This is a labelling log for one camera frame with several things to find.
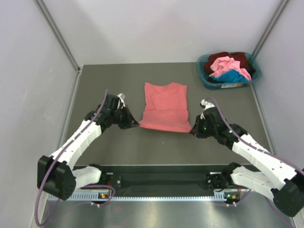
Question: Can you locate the right aluminium corner post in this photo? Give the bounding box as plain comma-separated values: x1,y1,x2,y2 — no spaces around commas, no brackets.
252,0,291,58

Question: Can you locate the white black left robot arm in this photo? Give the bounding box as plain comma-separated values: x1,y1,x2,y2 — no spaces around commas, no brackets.
37,93,139,200

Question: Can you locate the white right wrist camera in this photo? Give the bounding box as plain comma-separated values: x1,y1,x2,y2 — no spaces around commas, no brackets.
200,99,215,119

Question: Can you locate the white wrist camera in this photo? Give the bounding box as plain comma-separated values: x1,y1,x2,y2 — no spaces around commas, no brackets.
200,99,215,119
117,93,126,109

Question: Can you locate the blue t shirt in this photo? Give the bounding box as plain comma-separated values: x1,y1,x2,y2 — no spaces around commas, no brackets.
211,70,247,83

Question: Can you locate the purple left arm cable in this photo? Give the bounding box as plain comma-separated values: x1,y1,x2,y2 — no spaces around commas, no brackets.
34,89,116,226

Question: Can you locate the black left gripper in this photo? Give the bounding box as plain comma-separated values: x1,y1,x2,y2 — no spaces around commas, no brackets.
111,104,139,130

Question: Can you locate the coral red t shirt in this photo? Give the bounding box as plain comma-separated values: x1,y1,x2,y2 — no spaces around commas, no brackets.
140,83,191,133

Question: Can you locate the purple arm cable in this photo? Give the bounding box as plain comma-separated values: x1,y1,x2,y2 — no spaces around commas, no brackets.
34,89,116,226
204,97,304,228

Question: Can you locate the teal plastic laundry basket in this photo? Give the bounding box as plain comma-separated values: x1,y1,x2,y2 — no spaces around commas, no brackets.
197,52,261,90

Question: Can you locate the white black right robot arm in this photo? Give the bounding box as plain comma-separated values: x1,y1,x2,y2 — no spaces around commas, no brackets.
190,100,304,217

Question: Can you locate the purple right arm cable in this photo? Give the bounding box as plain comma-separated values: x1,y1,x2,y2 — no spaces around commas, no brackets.
204,97,304,228

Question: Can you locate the left aluminium corner post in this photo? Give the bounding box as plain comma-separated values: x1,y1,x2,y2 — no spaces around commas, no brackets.
34,0,81,72

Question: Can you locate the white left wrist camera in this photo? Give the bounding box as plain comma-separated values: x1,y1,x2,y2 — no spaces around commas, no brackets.
117,93,126,109

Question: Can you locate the aluminium corner post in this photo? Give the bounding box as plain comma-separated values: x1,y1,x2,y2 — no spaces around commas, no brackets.
252,0,291,58
34,0,81,72

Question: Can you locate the light pink t shirt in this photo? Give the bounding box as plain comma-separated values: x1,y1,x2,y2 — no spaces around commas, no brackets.
209,56,251,81

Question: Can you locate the white slotted cable duct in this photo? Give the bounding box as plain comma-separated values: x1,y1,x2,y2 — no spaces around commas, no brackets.
47,191,240,202

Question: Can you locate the dark red t shirt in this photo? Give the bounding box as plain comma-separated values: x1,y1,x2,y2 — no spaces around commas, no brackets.
203,51,249,74

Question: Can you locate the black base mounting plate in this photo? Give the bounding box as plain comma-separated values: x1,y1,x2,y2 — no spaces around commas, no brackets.
98,165,236,198

